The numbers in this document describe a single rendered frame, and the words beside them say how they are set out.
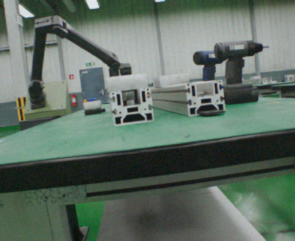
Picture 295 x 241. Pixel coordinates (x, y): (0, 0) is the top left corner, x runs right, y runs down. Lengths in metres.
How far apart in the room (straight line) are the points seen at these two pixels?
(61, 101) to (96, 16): 11.34
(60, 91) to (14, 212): 1.29
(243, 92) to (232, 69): 0.09
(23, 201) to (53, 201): 0.05
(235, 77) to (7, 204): 0.81
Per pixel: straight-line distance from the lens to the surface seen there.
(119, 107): 0.73
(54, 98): 1.76
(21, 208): 0.57
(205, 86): 0.83
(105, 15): 12.96
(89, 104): 1.37
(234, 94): 1.04
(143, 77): 0.80
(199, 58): 1.22
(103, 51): 1.57
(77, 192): 0.53
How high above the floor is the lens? 0.86
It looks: 6 degrees down
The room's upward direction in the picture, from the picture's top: 7 degrees counter-clockwise
